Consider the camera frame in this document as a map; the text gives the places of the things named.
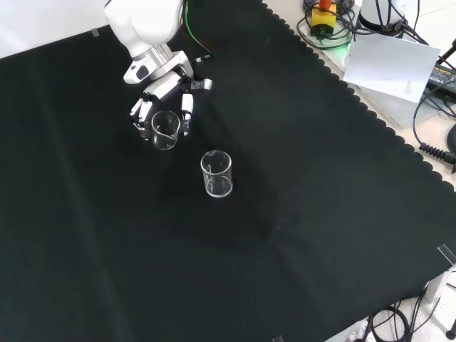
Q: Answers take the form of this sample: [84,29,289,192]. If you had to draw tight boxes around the green cable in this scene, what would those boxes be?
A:
[181,0,214,64]

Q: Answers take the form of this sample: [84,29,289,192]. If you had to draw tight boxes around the black bench cloth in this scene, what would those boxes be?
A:
[0,0,456,342]

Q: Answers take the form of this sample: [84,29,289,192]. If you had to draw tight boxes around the black coiled cable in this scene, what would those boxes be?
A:
[412,123,456,164]

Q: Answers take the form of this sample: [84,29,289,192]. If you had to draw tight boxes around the black power adapter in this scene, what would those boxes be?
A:
[426,59,456,93]

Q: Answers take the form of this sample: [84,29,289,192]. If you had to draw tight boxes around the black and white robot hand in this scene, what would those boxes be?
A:
[128,51,214,142]

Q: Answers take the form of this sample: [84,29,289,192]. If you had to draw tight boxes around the yellow stop button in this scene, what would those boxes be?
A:
[311,0,338,36]

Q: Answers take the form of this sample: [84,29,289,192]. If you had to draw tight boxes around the clear glass beaker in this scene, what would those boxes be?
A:
[150,110,180,151]
[199,150,234,199]

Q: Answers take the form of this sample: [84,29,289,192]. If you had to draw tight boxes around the black tripod leg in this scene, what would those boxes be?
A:
[435,37,456,66]

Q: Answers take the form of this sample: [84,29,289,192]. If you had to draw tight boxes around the pale board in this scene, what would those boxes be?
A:
[342,33,442,104]

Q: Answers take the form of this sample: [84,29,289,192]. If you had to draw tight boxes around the white device base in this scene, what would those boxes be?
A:
[356,0,408,37]

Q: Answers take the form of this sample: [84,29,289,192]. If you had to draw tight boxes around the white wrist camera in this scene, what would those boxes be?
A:
[123,59,152,86]

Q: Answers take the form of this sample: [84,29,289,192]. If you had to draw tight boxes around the black floor cables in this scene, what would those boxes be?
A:
[366,291,441,342]

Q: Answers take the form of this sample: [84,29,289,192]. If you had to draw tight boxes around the white metal bracket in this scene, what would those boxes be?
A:
[423,265,456,315]

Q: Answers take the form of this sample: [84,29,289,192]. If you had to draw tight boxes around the pale grey box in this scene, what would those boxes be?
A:
[351,82,430,130]

